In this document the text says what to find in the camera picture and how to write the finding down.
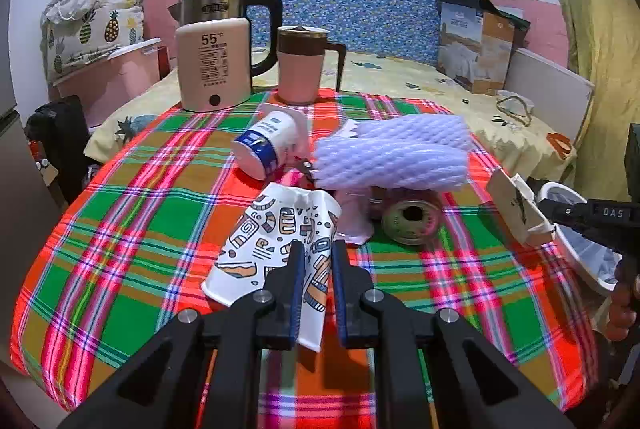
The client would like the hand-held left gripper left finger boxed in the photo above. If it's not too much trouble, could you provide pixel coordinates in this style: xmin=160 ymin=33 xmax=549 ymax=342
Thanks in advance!
xmin=57 ymin=240 xmax=307 ymax=429

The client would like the pink storage box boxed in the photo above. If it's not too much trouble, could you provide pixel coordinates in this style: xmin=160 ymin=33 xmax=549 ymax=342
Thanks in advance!
xmin=52 ymin=38 xmax=163 ymax=130

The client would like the person's right hand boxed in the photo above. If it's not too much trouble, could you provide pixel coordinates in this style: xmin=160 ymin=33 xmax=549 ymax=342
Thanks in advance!
xmin=605 ymin=296 xmax=640 ymax=341

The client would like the clear plastic cup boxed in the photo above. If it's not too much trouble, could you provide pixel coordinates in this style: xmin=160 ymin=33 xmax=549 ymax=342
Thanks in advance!
xmin=334 ymin=192 xmax=373 ymax=245

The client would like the yellow-green curtain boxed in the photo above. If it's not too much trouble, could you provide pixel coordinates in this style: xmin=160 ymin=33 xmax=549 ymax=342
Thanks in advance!
xmin=525 ymin=0 xmax=640 ymax=200

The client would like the yellow printed bed sheet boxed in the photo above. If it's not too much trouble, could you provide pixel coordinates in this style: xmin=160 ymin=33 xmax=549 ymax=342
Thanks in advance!
xmin=82 ymin=50 xmax=578 ymax=180

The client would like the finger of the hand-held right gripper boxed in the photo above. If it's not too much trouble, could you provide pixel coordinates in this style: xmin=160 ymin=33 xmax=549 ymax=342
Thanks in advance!
xmin=537 ymin=197 xmax=640 ymax=256

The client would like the white foam fruit net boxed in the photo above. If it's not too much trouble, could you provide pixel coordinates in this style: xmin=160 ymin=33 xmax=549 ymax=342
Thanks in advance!
xmin=312 ymin=114 xmax=473 ymax=192

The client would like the pink mug with brown handle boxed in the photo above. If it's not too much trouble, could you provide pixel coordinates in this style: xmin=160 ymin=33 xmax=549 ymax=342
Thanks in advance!
xmin=276 ymin=25 xmax=347 ymax=106

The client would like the white paper carton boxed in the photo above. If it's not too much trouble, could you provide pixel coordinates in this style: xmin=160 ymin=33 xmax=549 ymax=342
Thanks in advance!
xmin=487 ymin=169 xmax=557 ymax=246

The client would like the beige electric kettle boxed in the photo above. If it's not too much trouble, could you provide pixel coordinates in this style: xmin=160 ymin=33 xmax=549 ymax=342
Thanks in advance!
xmin=167 ymin=0 xmax=284 ymax=112

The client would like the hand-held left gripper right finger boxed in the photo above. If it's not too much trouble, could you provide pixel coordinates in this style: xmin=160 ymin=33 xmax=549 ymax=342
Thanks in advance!
xmin=331 ymin=239 xmax=577 ymax=429

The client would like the printed cardboard box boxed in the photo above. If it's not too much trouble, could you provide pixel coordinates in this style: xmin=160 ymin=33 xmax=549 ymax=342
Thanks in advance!
xmin=436 ymin=0 xmax=531 ymax=96

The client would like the patterned paper cup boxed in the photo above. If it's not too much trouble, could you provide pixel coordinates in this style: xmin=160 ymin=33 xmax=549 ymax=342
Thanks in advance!
xmin=201 ymin=183 xmax=342 ymax=352

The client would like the white and blue yogurt cup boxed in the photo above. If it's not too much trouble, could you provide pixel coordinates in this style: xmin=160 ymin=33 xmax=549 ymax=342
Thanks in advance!
xmin=231 ymin=104 xmax=307 ymax=181

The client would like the olive rope loop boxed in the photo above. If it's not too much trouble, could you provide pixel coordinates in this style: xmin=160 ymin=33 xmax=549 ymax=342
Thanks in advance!
xmin=496 ymin=92 xmax=533 ymax=127

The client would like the black bag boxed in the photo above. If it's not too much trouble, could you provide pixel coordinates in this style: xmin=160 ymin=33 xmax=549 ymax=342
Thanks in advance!
xmin=25 ymin=95 xmax=92 ymax=205

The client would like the orange strap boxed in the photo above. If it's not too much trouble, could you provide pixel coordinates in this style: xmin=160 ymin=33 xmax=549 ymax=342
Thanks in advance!
xmin=546 ymin=132 xmax=573 ymax=155

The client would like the plaid tablecloth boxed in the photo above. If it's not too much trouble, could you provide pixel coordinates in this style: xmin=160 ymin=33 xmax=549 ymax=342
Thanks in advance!
xmin=10 ymin=89 xmax=601 ymax=429

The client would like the pineapple print bedding pile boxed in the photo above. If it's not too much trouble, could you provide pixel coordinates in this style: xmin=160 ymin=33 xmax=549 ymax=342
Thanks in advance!
xmin=41 ymin=0 xmax=162 ymax=82

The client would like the white flat panel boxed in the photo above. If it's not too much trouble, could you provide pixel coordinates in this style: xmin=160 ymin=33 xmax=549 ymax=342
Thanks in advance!
xmin=502 ymin=46 xmax=596 ymax=147

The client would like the white round trash bin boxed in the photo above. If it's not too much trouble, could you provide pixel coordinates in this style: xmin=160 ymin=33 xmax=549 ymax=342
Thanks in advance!
xmin=537 ymin=182 xmax=626 ymax=295

